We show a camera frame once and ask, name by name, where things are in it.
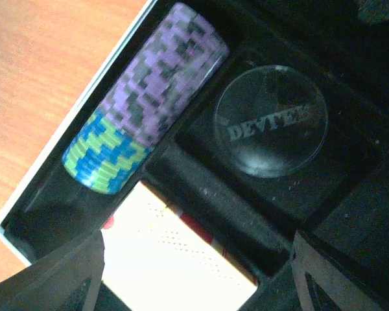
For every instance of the blue green chip stack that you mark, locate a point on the blue green chip stack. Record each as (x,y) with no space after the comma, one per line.
(101,157)

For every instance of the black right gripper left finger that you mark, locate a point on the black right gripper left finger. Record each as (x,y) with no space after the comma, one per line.
(68,278)

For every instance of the clear round disc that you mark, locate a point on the clear round disc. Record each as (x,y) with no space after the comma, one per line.
(270,121)

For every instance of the purple poker chip stack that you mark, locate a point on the purple poker chip stack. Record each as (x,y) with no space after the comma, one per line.
(157,85)

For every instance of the aluminium poker case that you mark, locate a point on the aluminium poker case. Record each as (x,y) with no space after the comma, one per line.
(341,196)

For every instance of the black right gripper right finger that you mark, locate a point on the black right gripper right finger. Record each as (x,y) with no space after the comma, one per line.
(327,279)

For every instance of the pink playing card deck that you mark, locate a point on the pink playing card deck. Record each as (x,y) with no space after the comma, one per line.
(159,258)

